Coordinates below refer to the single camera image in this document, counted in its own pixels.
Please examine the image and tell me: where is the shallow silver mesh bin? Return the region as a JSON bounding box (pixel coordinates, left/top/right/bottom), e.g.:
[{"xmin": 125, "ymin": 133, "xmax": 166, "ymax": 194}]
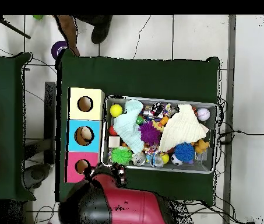
[{"xmin": 100, "ymin": 94, "xmax": 218, "ymax": 174}]

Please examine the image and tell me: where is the wooden box with three holes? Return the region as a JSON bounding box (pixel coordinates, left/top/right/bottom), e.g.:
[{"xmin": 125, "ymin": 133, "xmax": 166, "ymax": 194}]
[{"xmin": 65, "ymin": 87, "xmax": 105, "ymax": 184}]

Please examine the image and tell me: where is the purple round object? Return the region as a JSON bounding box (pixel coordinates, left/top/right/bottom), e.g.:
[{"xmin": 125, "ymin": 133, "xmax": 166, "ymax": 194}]
[{"xmin": 51, "ymin": 40, "xmax": 68, "ymax": 60}]

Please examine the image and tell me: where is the mint green knitted cloth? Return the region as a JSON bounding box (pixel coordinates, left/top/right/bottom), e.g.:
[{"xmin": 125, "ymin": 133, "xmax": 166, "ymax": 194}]
[{"xmin": 112, "ymin": 99, "xmax": 145, "ymax": 155}]

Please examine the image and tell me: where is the black power cable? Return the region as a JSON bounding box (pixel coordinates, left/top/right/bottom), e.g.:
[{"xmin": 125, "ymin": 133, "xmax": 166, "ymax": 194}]
[{"xmin": 217, "ymin": 129, "xmax": 264, "ymax": 144}]

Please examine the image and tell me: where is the small wooden cube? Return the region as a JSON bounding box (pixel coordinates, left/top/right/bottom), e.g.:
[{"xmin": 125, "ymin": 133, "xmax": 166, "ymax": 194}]
[{"xmin": 108, "ymin": 136, "xmax": 121, "ymax": 148}]

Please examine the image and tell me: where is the green spiky ball with eyes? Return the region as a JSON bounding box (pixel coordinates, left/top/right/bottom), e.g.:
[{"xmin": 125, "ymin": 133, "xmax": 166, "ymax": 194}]
[{"xmin": 110, "ymin": 146, "xmax": 133, "ymax": 165}]

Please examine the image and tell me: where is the white baseball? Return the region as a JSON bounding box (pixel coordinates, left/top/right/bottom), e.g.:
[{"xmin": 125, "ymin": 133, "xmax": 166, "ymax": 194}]
[{"xmin": 196, "ymin": 107, "xmax": 211, "ymax": 121}]

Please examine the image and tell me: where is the small soccer ball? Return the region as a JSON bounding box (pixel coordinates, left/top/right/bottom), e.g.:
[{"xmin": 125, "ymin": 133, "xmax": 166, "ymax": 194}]
[{"xmin": 170, "ymin": 153, "xmax": 184, "ymax": 166}]

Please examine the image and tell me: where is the cream knitted cloth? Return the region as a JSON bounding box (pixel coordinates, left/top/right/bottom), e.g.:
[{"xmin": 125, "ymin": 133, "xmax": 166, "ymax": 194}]
[{"xmin": 158, "ymin": 103, "xmax": 210, "ymax": 153}]

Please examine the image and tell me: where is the blue spiky rubber ball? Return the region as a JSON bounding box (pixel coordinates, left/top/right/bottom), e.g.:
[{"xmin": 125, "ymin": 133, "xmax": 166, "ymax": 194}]
[{"xmin": 173, "ymin": 142, "xmax": 196, "ymax": 163}]

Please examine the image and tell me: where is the person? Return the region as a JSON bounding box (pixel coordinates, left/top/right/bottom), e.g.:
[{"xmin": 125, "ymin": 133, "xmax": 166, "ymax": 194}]
[{"xmin": 53, "ymin": 15, "xmax": 114, "ymax": 57}]

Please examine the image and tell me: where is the colourful polka-dot cloth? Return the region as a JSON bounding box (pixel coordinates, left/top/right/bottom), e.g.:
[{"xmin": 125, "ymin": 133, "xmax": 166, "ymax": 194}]
[{"xmin": 164, "ymin": 103, "xmax": 173, "ymax": 117}]

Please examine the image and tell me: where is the dark green side table cloth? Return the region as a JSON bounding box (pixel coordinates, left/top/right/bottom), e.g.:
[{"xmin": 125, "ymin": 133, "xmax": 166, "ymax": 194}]
[{"xmin": 0, "ymin": 52, "xmax": 36, "ymax": 201}]

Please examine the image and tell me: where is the black metal stand bar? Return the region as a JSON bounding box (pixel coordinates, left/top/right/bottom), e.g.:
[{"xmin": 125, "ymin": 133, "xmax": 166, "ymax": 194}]
[{"xmin": 44, "ymin": 81, "xmax": 57, "ymax": 165}]

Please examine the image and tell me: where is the purple spiky rubber ball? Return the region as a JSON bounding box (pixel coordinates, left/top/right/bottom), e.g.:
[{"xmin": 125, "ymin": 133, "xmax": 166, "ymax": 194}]
[{"xmin": 138, "ymin": 121, "xmax": 161, "ymax": 146}]

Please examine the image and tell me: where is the orange-red ball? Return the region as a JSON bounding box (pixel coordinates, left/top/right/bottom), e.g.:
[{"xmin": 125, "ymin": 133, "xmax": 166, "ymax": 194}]
[{"xmin": 108, "ymin": 125, "xmax": 118, "ymax": 137}]

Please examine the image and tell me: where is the black tripod leg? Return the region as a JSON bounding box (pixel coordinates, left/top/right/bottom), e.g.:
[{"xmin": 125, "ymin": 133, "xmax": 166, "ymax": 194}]
[{"xmin": 0, "ymin": 15, "xmax": 31, "ymax": 40}]

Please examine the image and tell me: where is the yellow plastic ball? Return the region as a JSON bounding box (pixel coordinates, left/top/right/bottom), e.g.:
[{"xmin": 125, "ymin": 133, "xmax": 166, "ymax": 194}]
[{"xmin": 110, "ymin": 104, "xmax": 124, "ymax": 118}]

